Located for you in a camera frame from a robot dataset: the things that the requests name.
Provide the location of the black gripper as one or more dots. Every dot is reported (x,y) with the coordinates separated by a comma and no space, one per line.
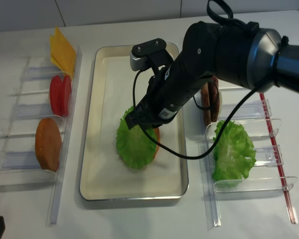
(169,89)

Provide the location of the green lettuce leaf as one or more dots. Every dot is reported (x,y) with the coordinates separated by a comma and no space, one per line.
(134,148)

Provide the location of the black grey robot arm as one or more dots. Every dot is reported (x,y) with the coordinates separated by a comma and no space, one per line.
(256,60)

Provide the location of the right red tomato slice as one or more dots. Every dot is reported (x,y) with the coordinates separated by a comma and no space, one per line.
(66,91)

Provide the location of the red tomato slice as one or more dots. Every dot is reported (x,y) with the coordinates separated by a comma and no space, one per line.
(66,91)
(54,95)

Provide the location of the left brown meat patty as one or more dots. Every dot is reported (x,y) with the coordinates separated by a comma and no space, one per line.
(206,104)

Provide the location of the brown meat patty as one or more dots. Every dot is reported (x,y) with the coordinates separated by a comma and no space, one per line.
(206,104)
(214,98)

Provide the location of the left red tomato slice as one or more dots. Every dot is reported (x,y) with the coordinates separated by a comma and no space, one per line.
(54,95)

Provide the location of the right brown meat patty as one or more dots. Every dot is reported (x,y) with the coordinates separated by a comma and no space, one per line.
(214,98)

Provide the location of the front yellow cheese slice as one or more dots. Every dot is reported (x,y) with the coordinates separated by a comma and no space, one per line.
(63,53)

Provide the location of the yellow cheese slice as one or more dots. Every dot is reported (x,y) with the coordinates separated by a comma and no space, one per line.
(51,38)
(63,53)

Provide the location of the green lettuce in rack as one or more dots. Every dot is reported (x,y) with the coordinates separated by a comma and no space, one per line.
(234,156)

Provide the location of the rear yellow cheese slice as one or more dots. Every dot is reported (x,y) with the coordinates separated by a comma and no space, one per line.
(51,38)

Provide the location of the white parchment paper sheet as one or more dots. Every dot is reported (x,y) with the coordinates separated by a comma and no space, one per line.
(104,124)

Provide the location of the cream metal baking tray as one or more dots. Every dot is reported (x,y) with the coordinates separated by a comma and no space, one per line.
(94,174)

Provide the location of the brown bun in left rack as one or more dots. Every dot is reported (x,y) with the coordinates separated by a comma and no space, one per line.
(48,144)

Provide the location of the left clear acrylic rack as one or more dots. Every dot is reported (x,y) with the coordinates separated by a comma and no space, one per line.
(36,124)

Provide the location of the clear acrylic rack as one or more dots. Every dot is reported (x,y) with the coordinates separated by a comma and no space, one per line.
(267,179)
(36,124)

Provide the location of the right clear acrylic rack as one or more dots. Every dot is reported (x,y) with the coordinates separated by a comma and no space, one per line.
(267,179)

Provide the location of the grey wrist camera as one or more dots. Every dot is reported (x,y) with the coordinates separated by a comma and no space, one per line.
(150,54)

